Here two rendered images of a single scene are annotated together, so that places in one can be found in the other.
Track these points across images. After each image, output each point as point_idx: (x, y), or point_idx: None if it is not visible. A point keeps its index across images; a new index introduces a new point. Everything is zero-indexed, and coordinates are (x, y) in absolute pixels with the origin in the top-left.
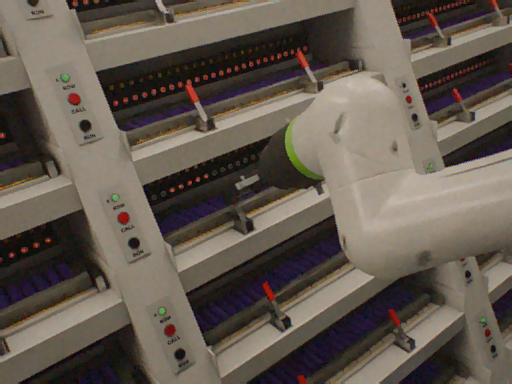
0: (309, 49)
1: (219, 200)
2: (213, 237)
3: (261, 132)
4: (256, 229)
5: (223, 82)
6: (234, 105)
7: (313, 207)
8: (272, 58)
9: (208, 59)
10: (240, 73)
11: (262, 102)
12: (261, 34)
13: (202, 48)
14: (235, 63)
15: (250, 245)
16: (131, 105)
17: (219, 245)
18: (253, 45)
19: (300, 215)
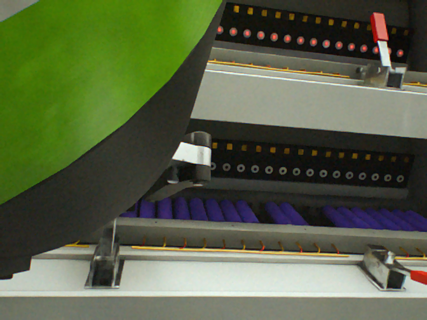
0: (406, 57)
1: (142, 204)
2: (46, 258)
3: (228, 107)
4: (117, 287)
5: (244, 47)
6: (218, 59)
7: (273, 303)
8: (338, 45)
9: (232, 4)
10: (277, 47)
11: (268, 70)
12: (339, 17)
13: (241, 2)
14: (275, 29)
15: (85, 315)
16: None
17: (22, 281)
18: (314, 15)
19: (234, 305)
